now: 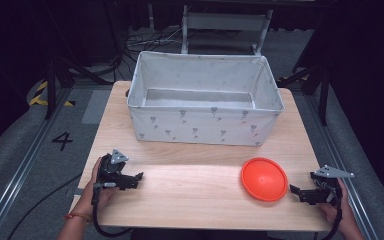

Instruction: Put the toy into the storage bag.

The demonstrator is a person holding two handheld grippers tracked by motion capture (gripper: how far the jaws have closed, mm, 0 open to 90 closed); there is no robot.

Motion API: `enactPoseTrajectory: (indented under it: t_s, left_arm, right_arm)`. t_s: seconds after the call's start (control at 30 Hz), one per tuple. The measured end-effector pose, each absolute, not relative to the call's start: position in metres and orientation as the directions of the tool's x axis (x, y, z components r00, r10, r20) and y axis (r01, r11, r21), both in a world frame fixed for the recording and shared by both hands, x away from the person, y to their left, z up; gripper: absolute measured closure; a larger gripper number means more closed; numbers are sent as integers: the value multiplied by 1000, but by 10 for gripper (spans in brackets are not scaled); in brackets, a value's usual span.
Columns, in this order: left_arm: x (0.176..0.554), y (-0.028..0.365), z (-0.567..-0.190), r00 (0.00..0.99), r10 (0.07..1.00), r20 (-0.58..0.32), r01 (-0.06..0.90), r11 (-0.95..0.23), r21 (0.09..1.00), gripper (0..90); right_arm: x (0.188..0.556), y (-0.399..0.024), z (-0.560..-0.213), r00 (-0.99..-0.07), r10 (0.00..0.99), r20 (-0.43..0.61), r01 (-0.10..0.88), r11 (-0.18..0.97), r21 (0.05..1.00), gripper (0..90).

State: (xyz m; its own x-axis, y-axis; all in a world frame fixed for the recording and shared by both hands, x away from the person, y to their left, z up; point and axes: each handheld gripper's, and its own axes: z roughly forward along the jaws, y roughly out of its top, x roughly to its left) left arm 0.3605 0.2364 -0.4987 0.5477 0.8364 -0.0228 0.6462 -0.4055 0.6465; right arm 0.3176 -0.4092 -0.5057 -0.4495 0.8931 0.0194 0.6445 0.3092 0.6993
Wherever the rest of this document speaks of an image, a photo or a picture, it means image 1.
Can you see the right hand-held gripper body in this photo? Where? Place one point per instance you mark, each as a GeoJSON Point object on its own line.
{"type": "Point", "coordinates": [328, 186]}

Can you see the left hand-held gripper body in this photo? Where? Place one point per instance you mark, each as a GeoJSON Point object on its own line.
{"type": "Point", "coordinates": [110, 170]}

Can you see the person's right hand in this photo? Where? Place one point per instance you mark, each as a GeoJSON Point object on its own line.
{"type": "Point", "coordinates": [345, 213]}

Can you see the person's left hand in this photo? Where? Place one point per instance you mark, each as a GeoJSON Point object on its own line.
{"type": "Point", "coordinates": [93, 196]}

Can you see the grey fabric storage box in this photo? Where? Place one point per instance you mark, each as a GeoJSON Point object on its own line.
{"type": "Point", "coordinates": [206, 126]}

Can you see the yellow black hazard tape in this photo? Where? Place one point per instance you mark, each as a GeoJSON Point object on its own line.
{"type": "Point", "coordinates": [41, 95]}

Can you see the black metal stand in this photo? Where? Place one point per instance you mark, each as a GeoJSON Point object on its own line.
{"type": "Point", "coordinates": [60, 71]}
{"type": "Point", "coordinates": [316, 80]}

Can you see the grey metal floor rail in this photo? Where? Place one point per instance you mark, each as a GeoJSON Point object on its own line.
{"type": "Point", "coordinates": [346, 160]}
{"type": "Point", "coordinates": [16, 176]}

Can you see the grey metal chair frame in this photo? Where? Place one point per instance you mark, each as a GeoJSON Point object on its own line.
{"type": "Point", "coordinates": [225, 21]}

